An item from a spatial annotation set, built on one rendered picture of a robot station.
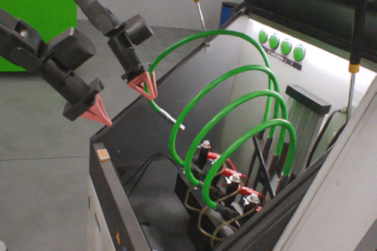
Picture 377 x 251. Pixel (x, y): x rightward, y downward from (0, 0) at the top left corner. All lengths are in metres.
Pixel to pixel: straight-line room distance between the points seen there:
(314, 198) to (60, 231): 1.75
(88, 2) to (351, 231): 0.85
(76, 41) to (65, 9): 3.39
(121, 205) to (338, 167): 0.57
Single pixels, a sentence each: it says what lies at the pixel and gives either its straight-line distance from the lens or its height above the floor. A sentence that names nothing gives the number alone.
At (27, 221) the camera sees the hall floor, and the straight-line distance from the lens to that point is 2.31.
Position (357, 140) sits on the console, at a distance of 0.66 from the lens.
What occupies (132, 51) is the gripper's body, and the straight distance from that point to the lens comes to 0.96.
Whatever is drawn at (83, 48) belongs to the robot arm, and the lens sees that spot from 0.70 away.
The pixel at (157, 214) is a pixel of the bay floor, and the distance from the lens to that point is 1.12.
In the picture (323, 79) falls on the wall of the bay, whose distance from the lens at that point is 1.00.
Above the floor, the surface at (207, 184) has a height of 1.18.
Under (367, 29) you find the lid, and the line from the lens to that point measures 0.84.
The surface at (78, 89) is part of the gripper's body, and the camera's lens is 0.75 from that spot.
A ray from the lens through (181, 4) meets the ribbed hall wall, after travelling 7.67.
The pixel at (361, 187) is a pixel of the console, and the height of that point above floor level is 1.29.
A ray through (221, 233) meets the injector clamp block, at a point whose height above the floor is 0.98.
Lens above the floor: 1.60
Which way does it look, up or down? 26 degrees down
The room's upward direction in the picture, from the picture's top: 10 degrees clockwise
